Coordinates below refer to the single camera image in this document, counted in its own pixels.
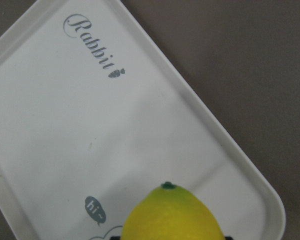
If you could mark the white rabbit tray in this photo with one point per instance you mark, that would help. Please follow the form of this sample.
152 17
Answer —
93 116

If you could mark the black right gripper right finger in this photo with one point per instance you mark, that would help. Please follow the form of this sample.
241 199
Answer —
228 238

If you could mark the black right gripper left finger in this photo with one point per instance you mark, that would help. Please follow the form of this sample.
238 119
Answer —
115 238

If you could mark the yellow lemon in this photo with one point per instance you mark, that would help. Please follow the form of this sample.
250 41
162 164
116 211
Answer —
170 212

